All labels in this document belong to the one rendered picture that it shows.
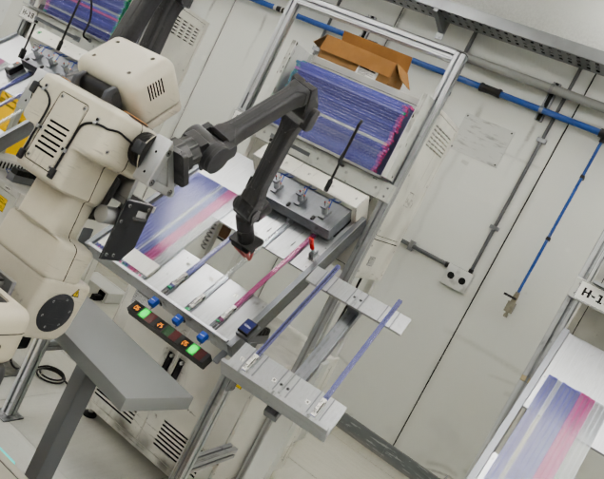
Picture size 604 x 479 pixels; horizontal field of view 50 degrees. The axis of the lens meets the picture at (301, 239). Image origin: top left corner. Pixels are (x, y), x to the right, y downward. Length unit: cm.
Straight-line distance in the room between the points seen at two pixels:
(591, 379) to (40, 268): 155
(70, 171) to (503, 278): 266
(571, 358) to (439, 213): 184
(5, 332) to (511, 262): 285
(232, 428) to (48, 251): 107
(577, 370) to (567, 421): 20
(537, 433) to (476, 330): 183
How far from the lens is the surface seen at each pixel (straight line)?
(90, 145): 150
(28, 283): 164
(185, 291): 217
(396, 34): 255
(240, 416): 239
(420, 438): 386
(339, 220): 228
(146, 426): 262
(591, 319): 234
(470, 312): 374
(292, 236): 230
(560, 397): 204
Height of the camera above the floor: 132
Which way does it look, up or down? 7 degrees down
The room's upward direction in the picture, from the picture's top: 27 degrees clockwise
